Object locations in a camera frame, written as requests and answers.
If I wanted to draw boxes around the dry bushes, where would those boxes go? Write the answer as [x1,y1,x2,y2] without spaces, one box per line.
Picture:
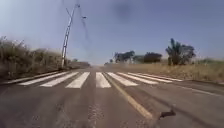
[0,35,91,81]

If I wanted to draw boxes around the dry grass verge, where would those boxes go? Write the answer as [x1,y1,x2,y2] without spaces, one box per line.
[105,58,224,85]

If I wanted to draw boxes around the row of trees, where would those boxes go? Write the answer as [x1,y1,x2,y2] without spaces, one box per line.
[104,37,198,67]

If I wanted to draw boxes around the grey asphalt road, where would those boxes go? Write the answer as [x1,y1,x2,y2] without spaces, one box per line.
[0,65,224,128]

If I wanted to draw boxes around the white zebra crossing stripes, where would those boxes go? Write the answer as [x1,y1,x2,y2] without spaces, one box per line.
[18,70,184,90]

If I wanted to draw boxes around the white edge line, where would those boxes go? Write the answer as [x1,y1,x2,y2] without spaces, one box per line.
[172,82,224,99]

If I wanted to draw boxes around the pale utility pole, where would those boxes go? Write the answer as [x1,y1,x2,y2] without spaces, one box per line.
[60,3,88,70]

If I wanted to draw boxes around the concrete kerb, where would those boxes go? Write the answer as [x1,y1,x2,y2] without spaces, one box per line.
[2,68,73,85]

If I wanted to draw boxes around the yellow centre line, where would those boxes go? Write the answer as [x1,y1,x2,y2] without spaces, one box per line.
[102,71,155,121]

